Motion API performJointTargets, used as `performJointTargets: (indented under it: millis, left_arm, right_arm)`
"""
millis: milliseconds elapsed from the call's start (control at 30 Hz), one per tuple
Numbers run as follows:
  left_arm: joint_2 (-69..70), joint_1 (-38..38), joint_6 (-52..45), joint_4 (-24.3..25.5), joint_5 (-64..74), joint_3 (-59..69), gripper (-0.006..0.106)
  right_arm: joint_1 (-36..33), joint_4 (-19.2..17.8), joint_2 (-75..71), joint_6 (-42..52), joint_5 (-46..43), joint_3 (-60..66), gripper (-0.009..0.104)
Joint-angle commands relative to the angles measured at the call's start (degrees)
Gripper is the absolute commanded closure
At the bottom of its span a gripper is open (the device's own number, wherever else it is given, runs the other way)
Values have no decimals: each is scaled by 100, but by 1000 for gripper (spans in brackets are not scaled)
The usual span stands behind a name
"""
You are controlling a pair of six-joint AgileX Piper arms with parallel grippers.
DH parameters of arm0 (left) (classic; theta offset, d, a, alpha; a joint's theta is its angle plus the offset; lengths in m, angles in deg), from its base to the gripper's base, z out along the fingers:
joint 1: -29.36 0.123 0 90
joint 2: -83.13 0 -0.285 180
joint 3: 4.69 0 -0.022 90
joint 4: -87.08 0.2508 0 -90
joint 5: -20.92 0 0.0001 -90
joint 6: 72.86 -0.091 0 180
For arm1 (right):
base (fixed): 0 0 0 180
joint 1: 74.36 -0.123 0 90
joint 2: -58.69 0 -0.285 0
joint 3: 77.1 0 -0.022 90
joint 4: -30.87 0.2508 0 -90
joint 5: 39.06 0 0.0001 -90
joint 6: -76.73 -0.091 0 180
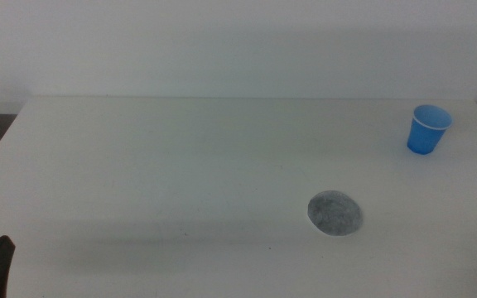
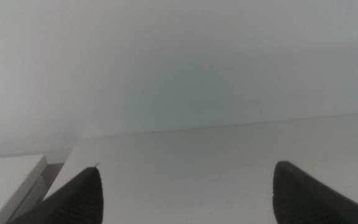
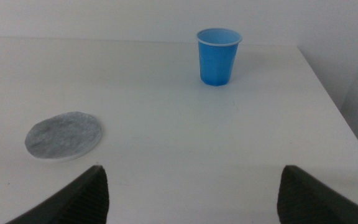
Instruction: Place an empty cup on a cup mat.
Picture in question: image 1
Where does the round grey cup mat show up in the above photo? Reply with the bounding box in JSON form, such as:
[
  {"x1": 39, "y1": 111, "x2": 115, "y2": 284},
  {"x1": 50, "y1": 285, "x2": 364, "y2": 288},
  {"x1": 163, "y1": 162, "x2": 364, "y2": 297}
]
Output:
[{"x1": 306, "y1": 190, "x2": 364, "y2": 238}]

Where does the blue plastic cup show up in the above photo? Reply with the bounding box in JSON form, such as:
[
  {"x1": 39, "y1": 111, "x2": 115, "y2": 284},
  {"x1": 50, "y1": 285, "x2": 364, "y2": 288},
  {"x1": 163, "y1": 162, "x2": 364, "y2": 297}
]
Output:
[{"x1": 406, "y1": 103, "x2": 454, "y2": 156}]

